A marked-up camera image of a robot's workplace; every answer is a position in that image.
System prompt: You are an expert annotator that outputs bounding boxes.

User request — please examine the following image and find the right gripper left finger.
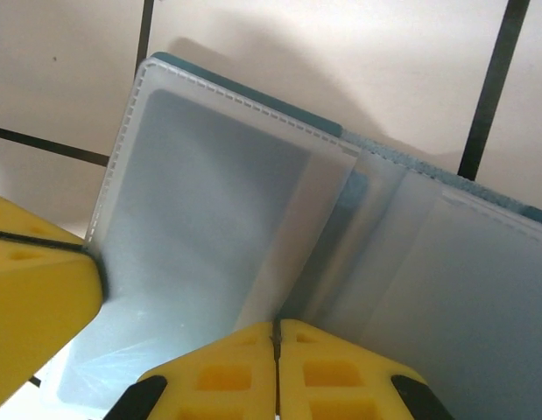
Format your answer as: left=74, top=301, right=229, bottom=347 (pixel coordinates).
left=107, top=319, right=279, bottom=420

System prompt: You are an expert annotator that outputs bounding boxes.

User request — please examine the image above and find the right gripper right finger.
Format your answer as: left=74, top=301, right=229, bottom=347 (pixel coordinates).
left=277, top=318, right=456, bottom=420

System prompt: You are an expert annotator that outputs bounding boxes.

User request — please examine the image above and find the teal card holder wallet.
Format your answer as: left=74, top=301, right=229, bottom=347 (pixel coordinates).
left=55, top=50, right=542, bottom=420

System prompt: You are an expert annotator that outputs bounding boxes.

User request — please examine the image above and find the pale blue plastic card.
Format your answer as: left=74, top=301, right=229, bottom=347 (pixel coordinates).
left=106, top=88, right=315, bottom=317

